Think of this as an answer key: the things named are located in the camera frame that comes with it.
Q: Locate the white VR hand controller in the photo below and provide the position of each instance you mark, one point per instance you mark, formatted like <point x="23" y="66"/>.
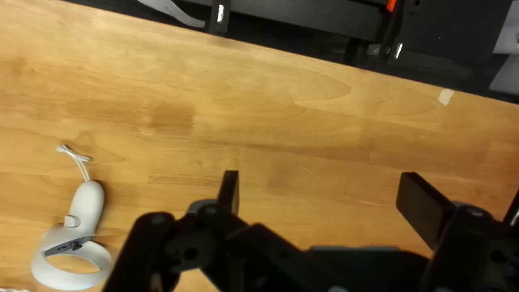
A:
<point x="86" y="208"/>

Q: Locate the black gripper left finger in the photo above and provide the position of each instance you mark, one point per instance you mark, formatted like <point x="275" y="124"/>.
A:
<point x="163" y="254"/>

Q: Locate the grey panel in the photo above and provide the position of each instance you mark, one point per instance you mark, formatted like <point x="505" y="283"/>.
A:
<point x="508" y="54"/>

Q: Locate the black metal stand frame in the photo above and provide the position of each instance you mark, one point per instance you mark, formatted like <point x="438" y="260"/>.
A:
<point x="302" y="14"/>

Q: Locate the small beige tape piece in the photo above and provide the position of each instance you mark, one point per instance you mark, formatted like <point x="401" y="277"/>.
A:
<point x="446" y="98"/>

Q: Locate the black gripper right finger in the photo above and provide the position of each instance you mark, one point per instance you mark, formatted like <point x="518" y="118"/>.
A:
<point x="471" y="249"/>

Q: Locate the black clamp with orange tip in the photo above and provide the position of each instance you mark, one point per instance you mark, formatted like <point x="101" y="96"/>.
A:
<point x="390" y="27"/>

